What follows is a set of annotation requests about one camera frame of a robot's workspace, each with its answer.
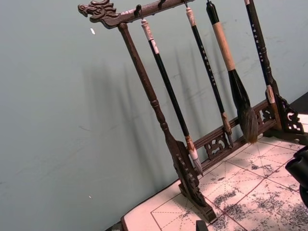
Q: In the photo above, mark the black round glossy object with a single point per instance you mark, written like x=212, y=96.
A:
x=298, y=166

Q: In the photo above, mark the dark wooden dragon brush rack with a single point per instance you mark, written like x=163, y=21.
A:
x=140, y=72

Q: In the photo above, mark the thin black calligraphy brush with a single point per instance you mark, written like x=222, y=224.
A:
x=208, y=65

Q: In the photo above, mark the small black block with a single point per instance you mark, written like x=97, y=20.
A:
x=201, y=226

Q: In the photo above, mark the black brush with brown ferrule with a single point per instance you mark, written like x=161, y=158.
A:
x=261, y=48

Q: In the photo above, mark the white gridded calligraphy mat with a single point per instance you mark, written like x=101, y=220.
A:
x=250, y=183

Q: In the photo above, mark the white-capped black calligraphy brush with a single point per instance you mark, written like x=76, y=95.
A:
x=166, y=79

